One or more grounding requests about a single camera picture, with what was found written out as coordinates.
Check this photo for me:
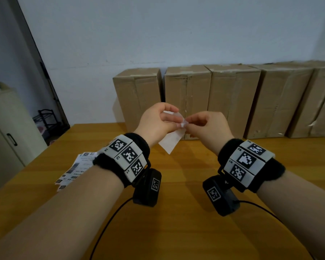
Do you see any person's right hand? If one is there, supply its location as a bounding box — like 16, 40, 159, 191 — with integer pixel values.
184, 110, 235, 156

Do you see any person's left hand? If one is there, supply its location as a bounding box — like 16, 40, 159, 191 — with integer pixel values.
133, 102, 183, 148

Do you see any shipping label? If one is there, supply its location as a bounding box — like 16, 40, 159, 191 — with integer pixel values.
158, 110, 191, 155

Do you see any brown cardboard box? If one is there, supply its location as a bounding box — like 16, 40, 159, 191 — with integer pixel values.
164, 65, 212, 140
286, 60, 325, 138
205, 64, 261, 140
113, 68, 163, 133
245, 63, 314, 139

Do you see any stack of shipping labels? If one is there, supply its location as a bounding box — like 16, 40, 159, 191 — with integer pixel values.
55, 151, 98, 192

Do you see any person's left forearm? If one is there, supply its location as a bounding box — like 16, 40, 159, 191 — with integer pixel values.
0, 165, 125, 260

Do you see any person's right forearm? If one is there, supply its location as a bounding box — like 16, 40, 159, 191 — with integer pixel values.
256, 170, 325, 260

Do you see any black wristband with marker tiles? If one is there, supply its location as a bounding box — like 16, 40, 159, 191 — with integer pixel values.
217, 138, 286, 193
93, 132, 151, 187

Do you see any black shoe rack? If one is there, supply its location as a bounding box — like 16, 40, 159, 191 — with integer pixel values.
32, 109, 63, 145

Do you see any cream wooden cabinet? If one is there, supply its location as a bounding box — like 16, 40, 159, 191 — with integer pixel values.
0, 81, 48, 198

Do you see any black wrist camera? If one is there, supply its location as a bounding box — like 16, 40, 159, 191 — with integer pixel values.
132, 168, 163, 208
202, 174, 241, 217

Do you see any black camera cable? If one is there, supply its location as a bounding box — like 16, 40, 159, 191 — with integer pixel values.
238, 199, 316, 260
89, 197, 135, 260

